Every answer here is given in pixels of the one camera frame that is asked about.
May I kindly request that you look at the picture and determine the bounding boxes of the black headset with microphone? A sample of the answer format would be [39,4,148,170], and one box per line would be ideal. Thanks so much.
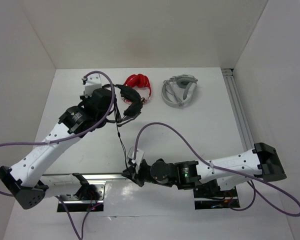
[106,84,145,127]

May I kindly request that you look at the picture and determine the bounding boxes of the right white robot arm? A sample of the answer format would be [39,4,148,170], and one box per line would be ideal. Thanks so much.
[121,142,287,196]

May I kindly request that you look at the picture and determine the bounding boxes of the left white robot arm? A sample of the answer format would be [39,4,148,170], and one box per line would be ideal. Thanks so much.
[0,87,116,210]

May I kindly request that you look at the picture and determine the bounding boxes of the red folded headphones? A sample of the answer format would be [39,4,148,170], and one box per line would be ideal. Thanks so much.
[123,73,152,104]

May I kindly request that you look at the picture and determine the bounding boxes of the grey white headphones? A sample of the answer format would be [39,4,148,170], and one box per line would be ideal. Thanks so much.
[161,74,198,109]

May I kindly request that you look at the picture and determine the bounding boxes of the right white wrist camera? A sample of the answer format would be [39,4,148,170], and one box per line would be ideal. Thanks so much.
[127,147,145,174]

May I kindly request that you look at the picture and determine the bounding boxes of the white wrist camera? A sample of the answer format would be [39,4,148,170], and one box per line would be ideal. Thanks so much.
[127,147,145,174]
[82,73,102,97]

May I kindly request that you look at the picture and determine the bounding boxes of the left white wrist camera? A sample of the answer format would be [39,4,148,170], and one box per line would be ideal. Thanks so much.
[82,73,102,97]

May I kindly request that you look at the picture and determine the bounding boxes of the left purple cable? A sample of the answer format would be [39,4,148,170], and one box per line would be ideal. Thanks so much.
[0,70,116,240]

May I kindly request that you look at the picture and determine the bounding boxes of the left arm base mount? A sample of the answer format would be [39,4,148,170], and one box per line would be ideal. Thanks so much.
[59,173,106,213]

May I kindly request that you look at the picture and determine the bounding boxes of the aluminium rail front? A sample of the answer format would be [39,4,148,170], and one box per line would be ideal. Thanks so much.
[41,172,131,182]

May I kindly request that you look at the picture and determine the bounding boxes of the aluminium rail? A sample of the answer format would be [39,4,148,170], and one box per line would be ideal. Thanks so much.
[41,172,131,182]
[221,68,255,151]

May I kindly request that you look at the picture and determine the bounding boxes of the aluminium rail right side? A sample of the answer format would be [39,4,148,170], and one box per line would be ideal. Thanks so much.
[221,68,255,151]

